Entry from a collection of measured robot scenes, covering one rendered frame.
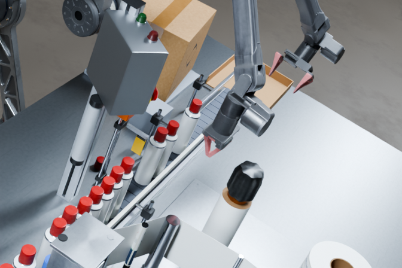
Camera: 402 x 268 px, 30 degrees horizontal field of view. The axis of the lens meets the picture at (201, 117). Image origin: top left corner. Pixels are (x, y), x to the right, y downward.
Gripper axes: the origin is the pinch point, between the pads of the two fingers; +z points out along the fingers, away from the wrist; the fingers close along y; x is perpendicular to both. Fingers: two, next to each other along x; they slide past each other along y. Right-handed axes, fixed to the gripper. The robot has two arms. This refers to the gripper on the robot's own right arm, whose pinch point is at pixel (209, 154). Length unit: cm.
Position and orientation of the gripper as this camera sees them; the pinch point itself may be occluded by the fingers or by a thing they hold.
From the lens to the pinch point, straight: 196.1
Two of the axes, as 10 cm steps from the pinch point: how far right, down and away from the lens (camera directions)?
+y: 4.6, -3.9, 8.0
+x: -8.1, -5.5, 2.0
